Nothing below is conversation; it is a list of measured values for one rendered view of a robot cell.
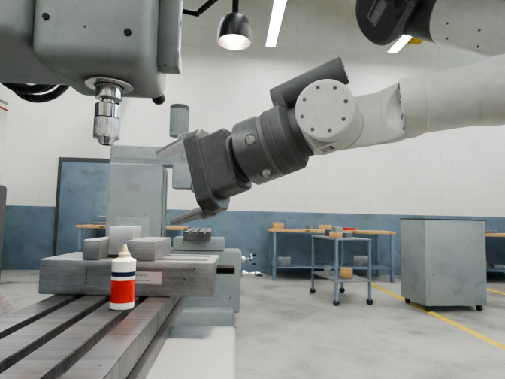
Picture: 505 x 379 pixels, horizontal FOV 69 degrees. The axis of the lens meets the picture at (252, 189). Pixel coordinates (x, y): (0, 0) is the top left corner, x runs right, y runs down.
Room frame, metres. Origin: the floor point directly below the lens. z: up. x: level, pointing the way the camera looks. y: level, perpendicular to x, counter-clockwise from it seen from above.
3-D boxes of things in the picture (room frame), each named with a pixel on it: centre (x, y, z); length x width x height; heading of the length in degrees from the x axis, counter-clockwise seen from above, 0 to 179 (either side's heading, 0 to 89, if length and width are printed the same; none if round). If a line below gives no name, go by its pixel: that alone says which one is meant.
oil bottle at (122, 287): (0.65, 0.22, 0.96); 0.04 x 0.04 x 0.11
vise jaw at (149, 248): (0.82, 0.22, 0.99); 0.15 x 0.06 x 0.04; 1
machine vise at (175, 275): (0.82, 0.25, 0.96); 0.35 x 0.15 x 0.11; 91
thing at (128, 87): (0.67, 0.27, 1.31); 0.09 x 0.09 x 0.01
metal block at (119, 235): (0.82, 0.28, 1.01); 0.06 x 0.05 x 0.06; 1
